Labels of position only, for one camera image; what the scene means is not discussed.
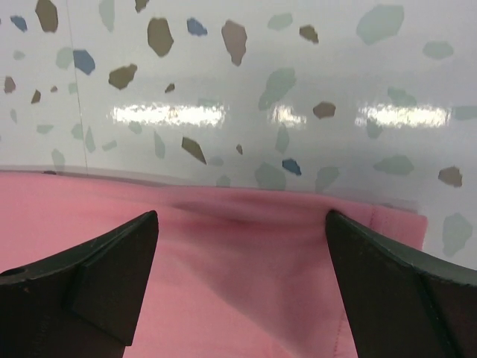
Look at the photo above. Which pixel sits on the light pink t shirt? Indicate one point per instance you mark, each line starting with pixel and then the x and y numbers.
pixel 237 272

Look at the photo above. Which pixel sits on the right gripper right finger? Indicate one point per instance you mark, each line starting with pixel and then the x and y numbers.
pixel 399 301

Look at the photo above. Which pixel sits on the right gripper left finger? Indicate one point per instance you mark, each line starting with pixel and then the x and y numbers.
pixel 82 302

